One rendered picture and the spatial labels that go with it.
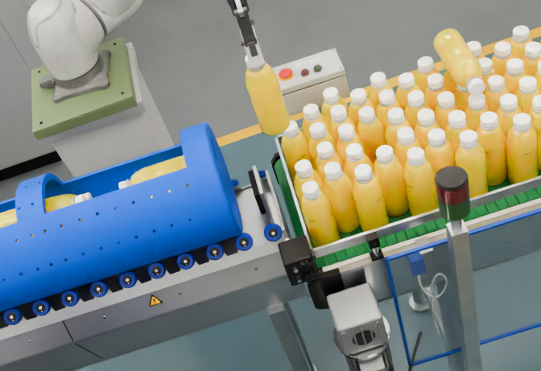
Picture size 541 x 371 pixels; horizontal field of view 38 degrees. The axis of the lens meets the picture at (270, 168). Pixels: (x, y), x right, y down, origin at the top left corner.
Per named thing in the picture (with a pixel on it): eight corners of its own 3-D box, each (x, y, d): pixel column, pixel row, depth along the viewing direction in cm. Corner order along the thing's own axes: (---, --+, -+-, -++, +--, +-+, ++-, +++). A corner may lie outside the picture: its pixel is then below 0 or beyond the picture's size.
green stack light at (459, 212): (434, 202, 162) (431, 187, 159) (464, 193, 162) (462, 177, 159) (445, 225, 158) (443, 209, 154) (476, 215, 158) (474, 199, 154)
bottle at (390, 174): (415, 206, 196) (406, 155, 183) (393, 222, 194) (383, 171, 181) (396, 191, 201) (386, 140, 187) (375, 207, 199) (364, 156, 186)
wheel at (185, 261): (174, 253, 195) (173, 255, 193) (192, 248, 194) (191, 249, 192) (180, 270, 195) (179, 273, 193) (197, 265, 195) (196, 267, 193)
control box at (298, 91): (273, 96, 222) (264, 69, 214) (340, 75, 221) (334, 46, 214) (280, 120, 215) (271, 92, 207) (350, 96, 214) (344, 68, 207)
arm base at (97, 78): (45, 70, 251) (37, 57, 247) (110, 51, 249) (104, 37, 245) (40, 108, 238) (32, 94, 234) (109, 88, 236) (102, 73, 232)
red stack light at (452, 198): (431, 187, 159) (430, 174, 156) (462, 177, 159) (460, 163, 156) (443, 209, 154) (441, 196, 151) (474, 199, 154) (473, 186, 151)
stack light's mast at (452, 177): (436, 220, 167) (430, 171, 155) (465, 212, 166) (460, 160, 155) (448, 243, 162) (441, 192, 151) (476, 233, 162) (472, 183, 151)
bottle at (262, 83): (288, 134, 179) (269, 72, 166) (258, 137, 181) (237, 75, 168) (291, 113, 184) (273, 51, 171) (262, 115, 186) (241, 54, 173)
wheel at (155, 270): (145, 262, 195) (144, 265, 193) (163, 257, 195) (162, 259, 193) (151, 280, 195) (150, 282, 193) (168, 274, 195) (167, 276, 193)
